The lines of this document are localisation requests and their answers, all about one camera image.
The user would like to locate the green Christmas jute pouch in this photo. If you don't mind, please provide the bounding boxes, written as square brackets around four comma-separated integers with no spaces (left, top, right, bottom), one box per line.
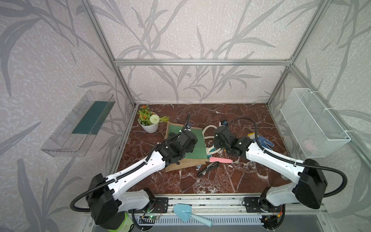
[164,121,210,173]

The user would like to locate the black utility knife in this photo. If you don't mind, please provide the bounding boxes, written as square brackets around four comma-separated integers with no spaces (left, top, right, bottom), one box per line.
[198,161,220,177]

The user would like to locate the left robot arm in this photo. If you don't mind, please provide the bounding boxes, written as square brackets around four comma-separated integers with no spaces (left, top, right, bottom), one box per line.
[70,130,198,232]

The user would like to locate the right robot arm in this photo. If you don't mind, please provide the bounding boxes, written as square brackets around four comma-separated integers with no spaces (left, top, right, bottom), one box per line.
[214,126,348,212]

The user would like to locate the pink utility knife lying crosswise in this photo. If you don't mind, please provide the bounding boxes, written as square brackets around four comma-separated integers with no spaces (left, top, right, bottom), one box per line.
[208,157,233,163]

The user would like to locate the potted artificial flowers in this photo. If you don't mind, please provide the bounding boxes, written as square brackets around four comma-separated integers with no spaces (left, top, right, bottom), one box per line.
[137,105,170,133]

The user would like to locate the blue dotted work glove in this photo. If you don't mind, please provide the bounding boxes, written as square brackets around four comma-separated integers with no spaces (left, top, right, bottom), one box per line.
[248,132,274,150]

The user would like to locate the light blue garden trowel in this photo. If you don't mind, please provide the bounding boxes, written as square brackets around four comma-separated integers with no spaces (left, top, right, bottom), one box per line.
[173,204,213,227]

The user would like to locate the black green rubber glove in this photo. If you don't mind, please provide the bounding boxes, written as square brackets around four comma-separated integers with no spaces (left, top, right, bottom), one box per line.
[107,211,134,232]

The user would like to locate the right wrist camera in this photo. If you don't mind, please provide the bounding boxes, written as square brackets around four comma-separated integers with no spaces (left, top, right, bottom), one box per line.
[219,119,228,127]

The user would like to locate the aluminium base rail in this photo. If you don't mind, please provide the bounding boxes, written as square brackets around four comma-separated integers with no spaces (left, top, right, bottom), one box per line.
[83,193,328,217]

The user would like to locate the white wire mesh basket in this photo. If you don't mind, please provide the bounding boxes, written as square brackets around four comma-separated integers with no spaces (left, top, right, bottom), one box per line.
[281,88,351,158]

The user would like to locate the clear plastic wall bin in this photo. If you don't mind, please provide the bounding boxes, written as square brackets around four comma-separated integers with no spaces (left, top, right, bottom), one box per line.
[41,90,116,158]

